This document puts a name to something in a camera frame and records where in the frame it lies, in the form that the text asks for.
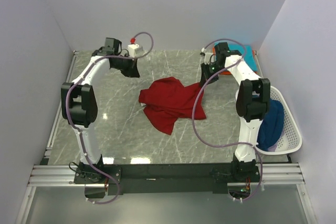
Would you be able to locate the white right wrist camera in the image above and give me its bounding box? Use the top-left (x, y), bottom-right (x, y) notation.
top-left (200, 48), bottom-right (216, 65)

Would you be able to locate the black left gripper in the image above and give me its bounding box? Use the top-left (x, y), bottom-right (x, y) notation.
top-left (113, 53), bottom-right (141, 78)

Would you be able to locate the red t shirt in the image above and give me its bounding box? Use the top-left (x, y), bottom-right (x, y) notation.
top-left (138, 77), bottom-right (206, 135)

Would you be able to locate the white plastic laundry basket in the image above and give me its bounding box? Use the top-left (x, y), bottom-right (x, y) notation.
top-left (235, 86), bottom-right (302, 156)

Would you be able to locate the folded turquoise t shirt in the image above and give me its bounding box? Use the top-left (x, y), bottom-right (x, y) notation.
top-left (214, 42), bottom-right (257, 72)

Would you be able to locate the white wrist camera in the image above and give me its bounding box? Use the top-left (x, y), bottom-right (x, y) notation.
top-left (200, 48), bottom-right (216, 65)
top-left (127, 38), bottom-right (144, 58)

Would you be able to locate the navy blue t shirt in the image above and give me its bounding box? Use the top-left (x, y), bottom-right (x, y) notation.
top-left (257, 99), bottom-right (285, 152)

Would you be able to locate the black base crossbar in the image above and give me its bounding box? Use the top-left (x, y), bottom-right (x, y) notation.
top-left (73, 163), bottom-right (260, 196)

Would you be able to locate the lavender t shirt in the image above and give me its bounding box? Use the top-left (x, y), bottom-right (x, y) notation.
top-left (267, 144), bottom-right (278, 152)

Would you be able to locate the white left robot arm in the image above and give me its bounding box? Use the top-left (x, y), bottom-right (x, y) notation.
top-left (61, 38), bottom-right (143, 183)

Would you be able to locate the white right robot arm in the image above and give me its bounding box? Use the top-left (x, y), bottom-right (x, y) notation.
top-left (194, 39), bottom-right (270, 182)

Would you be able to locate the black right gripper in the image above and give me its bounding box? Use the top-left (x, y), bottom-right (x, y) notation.
top-left (199, 62), bottom-right (227, 88)

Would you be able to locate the folded orange t shirt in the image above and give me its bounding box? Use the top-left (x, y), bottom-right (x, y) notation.
top-left (212, 46), bottom-right (258, 76)

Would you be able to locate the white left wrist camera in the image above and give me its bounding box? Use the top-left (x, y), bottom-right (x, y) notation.
top-left (127, 38), bottom-right (144, 58)

